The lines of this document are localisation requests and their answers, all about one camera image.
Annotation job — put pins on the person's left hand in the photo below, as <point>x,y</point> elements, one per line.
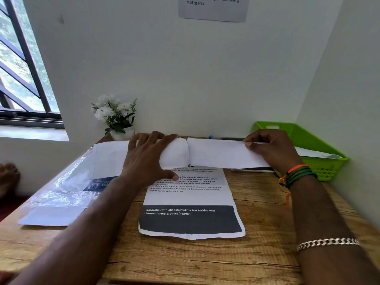
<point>142,166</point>

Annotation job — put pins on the person's right hand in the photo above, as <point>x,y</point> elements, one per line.
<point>276,151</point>

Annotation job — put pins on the single white envelope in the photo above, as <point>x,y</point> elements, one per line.
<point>308,152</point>

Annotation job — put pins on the green plastic basket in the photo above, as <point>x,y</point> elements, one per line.
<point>323,167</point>

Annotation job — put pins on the printed sheet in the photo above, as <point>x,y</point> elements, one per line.
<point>222,152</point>

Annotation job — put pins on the small stamp sticker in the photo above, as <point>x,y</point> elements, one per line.
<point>332,156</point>

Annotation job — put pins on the stack of printed papers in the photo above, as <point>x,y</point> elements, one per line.
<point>190,219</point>

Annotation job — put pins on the clear plastic envelope wrapper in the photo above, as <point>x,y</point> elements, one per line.
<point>65,189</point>

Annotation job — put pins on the person's left forearm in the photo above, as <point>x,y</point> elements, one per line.
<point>77,237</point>

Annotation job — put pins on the person's right forearm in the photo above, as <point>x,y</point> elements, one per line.
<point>326,234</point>

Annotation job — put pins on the black notebook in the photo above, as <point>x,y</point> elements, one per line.
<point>252,169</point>

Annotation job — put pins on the orange and green thread wristbands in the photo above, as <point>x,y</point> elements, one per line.
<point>297,175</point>

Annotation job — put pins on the white flower plant in pot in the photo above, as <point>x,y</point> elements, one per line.
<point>115,115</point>

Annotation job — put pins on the window with metal bars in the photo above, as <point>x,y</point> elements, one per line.
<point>23,71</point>

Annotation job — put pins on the paper notice on wall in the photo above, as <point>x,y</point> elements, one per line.
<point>213,10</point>

